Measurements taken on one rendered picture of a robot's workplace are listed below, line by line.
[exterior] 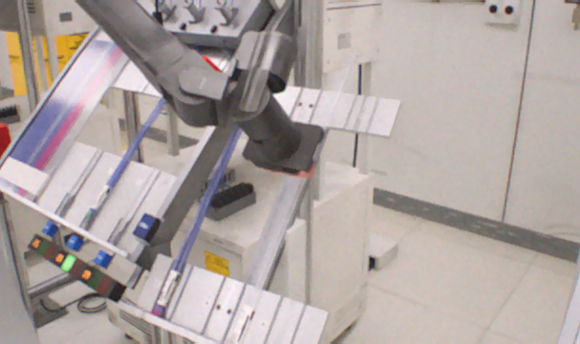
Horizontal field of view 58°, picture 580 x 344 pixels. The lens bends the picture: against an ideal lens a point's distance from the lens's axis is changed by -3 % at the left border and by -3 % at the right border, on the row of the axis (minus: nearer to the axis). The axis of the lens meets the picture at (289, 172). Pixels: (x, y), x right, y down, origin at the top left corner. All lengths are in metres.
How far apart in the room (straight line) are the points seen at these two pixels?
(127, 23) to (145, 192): 0.57
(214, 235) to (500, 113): 1.66
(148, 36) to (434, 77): 2.19
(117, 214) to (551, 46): 1.96
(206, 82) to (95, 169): 0.78
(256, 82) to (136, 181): 0.66
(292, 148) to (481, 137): 2.09
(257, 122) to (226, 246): 0.80
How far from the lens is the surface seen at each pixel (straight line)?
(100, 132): 2.77
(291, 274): 1.00
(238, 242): 1.37
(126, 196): 1.25
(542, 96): 2.62
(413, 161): 2.91
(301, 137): 0.71
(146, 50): 0.68
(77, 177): 1.40
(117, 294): 1.18
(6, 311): 1.29
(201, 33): 1.34
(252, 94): 0.64
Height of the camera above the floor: 1.27
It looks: 21 degrees down
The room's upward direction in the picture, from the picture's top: straight up
